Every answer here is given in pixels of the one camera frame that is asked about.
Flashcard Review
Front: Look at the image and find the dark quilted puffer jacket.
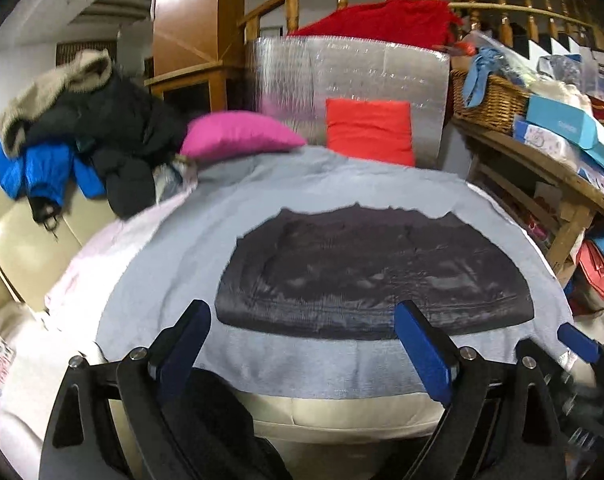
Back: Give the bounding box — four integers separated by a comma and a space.
214, 205, 534, 340

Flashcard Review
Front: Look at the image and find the beige leather sofa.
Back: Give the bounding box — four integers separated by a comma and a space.
0, 184, 443, 479

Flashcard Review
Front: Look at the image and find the red velvet cloth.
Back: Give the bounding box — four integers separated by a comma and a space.
288, 0, 462, 49

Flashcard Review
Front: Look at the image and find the blue cloth on basket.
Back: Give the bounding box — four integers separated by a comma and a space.
462, 47, 503, 108

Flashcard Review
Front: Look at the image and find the pink pillow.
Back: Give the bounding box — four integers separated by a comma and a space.
180, 110, 306, 162

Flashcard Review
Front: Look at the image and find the grey blanket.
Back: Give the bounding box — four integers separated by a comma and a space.
96, 148, 571, 400

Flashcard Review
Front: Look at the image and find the pile of dark clothes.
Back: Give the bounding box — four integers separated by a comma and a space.
25, 73, 187, 219

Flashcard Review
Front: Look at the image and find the white patterned box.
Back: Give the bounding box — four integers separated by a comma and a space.
512, 115, 581, 172

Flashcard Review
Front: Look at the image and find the wooden side table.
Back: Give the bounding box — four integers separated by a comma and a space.
453, 118, 604, 285

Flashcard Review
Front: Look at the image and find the silver foil insulation mat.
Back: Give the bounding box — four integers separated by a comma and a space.
246, 37, 450, 168

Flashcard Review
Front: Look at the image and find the red-orange pillow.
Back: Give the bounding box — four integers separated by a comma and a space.
326, 98, 416, 167

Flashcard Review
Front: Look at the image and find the blue puffer jacket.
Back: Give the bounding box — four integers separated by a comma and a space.
0, 142, 106, 207

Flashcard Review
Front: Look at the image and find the pale pink textured towel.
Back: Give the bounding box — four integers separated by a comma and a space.
0, 188, 195, 479

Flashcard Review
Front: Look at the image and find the wicker basket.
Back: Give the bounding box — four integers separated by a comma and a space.
451, 70, 530, 136

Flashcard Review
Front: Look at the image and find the clear plastic bag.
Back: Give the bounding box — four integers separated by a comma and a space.
153, 156, 198, 204

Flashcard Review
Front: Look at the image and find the beige fleece garment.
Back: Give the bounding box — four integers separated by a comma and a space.
0, 49, 113, 158

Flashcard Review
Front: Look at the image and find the light blue fashion box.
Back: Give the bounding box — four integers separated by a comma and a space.
526, 96, 604, 168

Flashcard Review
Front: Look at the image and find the wooden cabinet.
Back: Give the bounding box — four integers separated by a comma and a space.
145, 0, 244, 112

